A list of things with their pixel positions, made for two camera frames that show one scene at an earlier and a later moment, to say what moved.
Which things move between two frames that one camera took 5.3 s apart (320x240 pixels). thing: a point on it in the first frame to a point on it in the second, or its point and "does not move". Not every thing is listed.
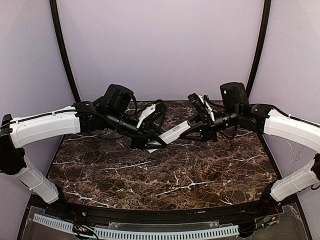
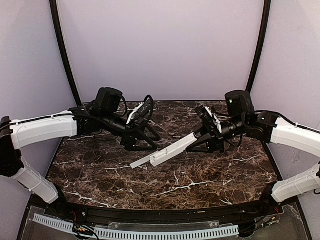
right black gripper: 206,122 to 212,132
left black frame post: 59,31 does not move
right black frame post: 259,47 does not move
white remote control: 169,136 to 173,149
